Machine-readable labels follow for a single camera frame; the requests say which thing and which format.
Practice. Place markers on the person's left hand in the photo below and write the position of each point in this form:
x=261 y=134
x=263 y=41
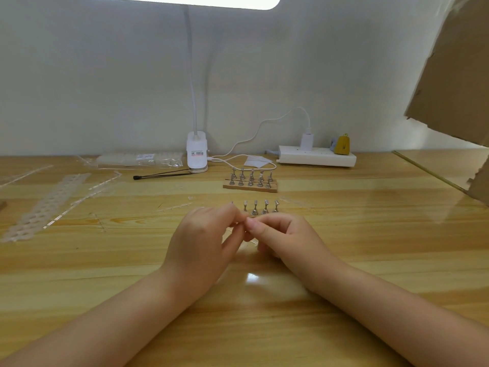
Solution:
x=195 y=248

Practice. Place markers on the person's right hand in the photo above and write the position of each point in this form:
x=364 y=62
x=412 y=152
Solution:
x=294 y=256

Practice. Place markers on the person's left thumb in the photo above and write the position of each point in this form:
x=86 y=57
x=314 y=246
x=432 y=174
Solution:
x=233 y=243

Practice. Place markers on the person's right thumb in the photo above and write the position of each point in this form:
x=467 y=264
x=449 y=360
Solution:
x=253 y=236

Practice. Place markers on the person's left forearm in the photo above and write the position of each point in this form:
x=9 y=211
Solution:
x=107 y=324

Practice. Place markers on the person's right forearm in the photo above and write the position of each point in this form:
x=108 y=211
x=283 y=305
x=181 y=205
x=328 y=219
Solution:
x=397 y=321

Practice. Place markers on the wooden nail stand base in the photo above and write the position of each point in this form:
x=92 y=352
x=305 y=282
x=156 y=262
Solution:
x=250 y=188

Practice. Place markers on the clear plastic strip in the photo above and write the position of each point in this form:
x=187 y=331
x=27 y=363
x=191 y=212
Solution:
x=23 y=175
x=76 y=208
x=105 y=181
x=294 y=202
x=174 y=207

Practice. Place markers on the group of metal nail stands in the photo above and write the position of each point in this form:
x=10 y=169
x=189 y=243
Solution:
x=251 y=178

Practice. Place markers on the white paper piece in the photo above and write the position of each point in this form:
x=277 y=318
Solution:
x=258 y=161

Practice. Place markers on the thin black stick tool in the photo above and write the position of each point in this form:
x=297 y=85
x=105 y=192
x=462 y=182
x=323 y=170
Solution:
x=162 y=175

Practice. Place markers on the white clip desk lamp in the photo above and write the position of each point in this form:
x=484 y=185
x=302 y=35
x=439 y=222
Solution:
x=196 y=149

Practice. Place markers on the white power strip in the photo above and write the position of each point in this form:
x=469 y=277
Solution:
x=317 y=156

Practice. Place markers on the white USB charger plug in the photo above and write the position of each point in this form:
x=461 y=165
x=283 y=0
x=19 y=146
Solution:
x=307 y=140

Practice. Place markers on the small grey object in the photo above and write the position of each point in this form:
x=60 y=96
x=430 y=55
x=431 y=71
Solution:
x=333 y=144

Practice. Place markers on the clear bag of nail tips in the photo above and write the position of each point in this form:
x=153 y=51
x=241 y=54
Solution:
x=137 y=159

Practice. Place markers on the yellow bell-shaped object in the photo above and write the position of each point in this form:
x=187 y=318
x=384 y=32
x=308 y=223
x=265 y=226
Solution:
x=342 y=145

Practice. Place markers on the perforated clear nail tip strip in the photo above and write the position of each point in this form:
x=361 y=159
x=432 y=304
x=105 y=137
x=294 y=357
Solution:
x=46 y=206

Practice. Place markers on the thin reflective panel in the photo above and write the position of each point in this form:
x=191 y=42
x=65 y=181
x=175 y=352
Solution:
x=439 y=166

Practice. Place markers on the small brown cardboard piece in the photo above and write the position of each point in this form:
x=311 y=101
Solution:
x=480 y=185

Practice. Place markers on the large brown cardboard sheet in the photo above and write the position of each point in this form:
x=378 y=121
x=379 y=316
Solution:
x=450 y=68

